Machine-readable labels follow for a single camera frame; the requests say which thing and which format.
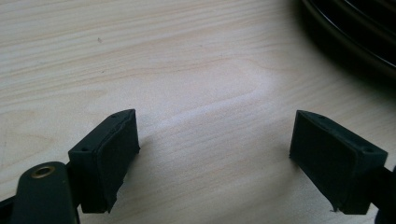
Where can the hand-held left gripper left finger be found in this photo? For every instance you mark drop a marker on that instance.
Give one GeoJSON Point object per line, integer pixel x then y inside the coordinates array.
{"type": "Point", "coordinates": [106, 161]}

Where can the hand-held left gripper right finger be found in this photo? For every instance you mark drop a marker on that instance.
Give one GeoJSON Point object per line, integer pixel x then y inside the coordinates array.
{"type": "Point", "coordinates": [333, 165]}

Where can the black round pan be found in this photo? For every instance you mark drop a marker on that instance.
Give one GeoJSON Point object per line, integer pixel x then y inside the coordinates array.
{"type": "Point", "coordinates": [361, 28]}

